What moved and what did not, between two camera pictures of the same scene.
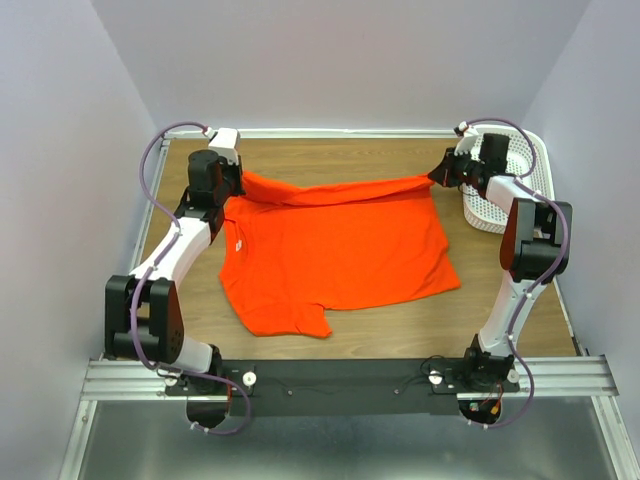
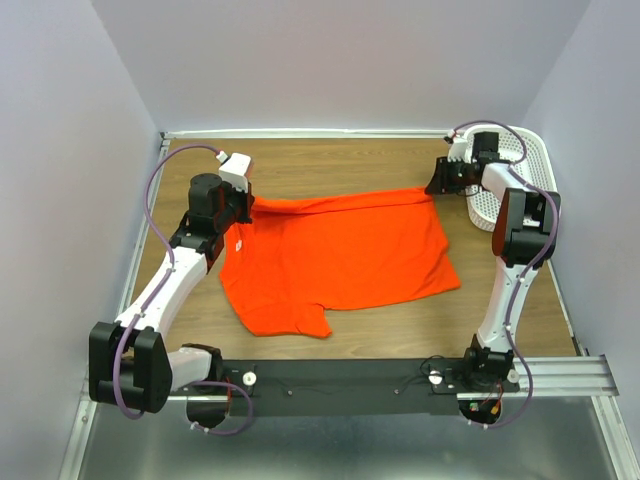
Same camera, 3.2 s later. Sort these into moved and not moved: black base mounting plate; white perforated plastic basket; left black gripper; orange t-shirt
Moved: left black gripper
Not moved: black base mounting plate; orange t-shirt; white perforated plastic basket
